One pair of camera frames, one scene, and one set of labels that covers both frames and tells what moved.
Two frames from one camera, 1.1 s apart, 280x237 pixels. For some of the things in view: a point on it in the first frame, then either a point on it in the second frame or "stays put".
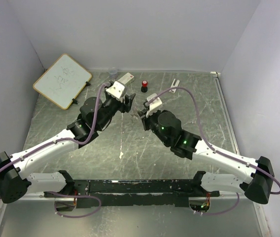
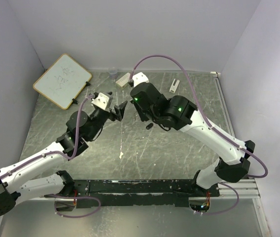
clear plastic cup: x=113 y=73 stays put
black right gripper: x=142 y=113 → x=143 y=117
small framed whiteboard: x=63 y=82 stays put
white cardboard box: x=126 y=79 stays put
